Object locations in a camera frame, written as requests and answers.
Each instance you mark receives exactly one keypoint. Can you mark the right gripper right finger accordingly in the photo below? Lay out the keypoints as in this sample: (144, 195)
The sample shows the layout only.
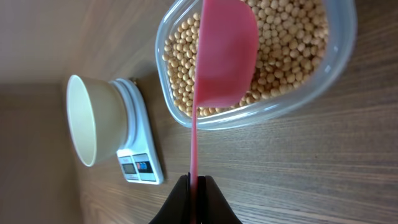
(212, 207)

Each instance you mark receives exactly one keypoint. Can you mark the pile of soybeans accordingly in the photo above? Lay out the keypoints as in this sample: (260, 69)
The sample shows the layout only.
(293, 35)

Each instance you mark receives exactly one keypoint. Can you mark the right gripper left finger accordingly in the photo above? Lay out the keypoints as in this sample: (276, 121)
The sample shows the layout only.
(176, 209)

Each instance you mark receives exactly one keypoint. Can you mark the white digital kitchen scale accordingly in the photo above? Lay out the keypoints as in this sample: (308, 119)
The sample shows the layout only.
(137, 157)

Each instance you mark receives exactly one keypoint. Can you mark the white bowl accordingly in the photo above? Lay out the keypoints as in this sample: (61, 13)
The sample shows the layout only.
(97, 118)

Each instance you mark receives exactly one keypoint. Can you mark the clear plastic container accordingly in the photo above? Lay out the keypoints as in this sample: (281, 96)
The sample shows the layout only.
(342, 21)

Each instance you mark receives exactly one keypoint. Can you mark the pink plastic measuring scoop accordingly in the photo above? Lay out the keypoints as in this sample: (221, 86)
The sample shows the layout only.
(226, 57)

